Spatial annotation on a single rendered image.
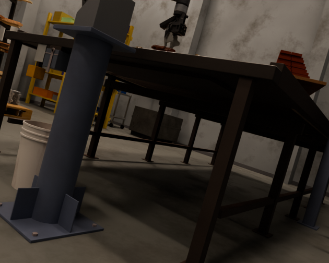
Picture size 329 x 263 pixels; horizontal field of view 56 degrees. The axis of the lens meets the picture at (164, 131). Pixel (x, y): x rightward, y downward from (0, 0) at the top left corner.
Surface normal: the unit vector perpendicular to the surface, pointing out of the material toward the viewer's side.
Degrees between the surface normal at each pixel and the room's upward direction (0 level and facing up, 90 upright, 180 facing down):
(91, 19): 90
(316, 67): 90
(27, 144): 93
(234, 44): 90
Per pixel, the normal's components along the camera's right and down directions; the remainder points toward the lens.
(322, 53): -0.58, -0.13
